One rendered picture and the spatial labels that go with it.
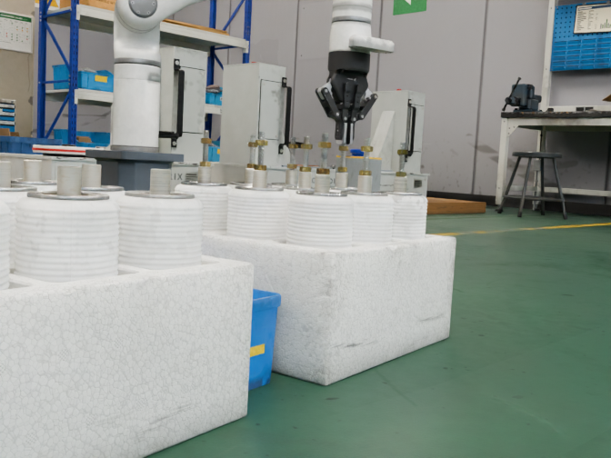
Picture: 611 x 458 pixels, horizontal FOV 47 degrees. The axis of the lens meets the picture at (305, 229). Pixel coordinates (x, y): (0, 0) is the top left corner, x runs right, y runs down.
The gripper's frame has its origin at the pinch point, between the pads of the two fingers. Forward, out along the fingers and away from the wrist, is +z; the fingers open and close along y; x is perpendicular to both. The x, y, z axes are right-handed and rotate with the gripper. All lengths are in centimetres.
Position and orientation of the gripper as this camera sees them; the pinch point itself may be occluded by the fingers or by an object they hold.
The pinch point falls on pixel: (345, 133)
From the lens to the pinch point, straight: 129.1
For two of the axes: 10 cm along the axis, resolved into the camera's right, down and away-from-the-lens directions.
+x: 5.6, 1.2, -8.2
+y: -8.2, 0.1, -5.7
